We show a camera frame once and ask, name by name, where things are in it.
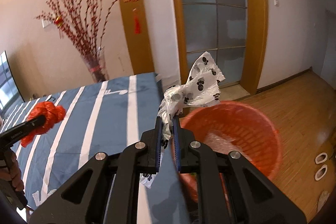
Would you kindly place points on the red plastic bag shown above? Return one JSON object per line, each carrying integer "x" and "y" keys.
{"x": 41, "y": 119}

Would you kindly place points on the blue striped tablecloth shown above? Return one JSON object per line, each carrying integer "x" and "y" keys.
{"x": 104, "y": 117}

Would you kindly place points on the white paw print bag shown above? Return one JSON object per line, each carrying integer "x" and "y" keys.
{"x": 200, "y": 90}

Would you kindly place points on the small white wall switch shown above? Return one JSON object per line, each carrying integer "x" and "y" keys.
{"x": 276, "y": 3}

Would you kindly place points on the small red lantern ornament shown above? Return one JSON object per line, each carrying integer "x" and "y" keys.
{"x": 58, "y": 21}

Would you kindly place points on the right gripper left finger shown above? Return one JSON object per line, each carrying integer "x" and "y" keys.
{"x": 105, "y": 189}

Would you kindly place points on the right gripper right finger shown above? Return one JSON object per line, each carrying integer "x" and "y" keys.
{"x": 230, "y": 188}

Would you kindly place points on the red berry branches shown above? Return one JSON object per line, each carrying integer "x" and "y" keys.
{"x": 84, "y": 22}

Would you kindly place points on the person's left hand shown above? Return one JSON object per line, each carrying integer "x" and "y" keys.
{"x": 13, "y": 174}

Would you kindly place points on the orange trash basket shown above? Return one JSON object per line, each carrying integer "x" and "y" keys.
{"x": 235, "y": 126}

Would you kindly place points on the frosted glass sliding door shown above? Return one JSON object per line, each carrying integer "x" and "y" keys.
{"x": 218, "y": 27}

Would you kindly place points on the white slipper far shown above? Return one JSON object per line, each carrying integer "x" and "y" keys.
{"x": 321, "y": 158}

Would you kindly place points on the glass vase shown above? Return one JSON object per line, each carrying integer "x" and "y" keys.
{"x": 96, "y": 65}

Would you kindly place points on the white wall socket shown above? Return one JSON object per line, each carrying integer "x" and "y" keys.
{"x": 46, "y": 23}

